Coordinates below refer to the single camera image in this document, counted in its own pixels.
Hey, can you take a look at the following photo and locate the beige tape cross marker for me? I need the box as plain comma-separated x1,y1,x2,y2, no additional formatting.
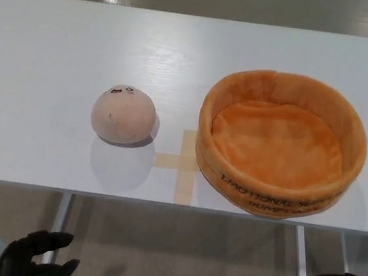
150,126,206,207

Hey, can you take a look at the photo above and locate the orange plush basket plate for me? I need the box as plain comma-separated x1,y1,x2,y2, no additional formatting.
189,64,368,228

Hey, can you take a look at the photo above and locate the white table leg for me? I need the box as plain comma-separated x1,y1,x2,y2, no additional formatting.
290,224,318,276
39,191,75,267

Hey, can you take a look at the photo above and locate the pink round plush toy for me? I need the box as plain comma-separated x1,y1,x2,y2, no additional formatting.
88,81,164,148

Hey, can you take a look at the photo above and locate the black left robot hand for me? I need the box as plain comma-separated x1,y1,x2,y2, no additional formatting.
0,225,84,276

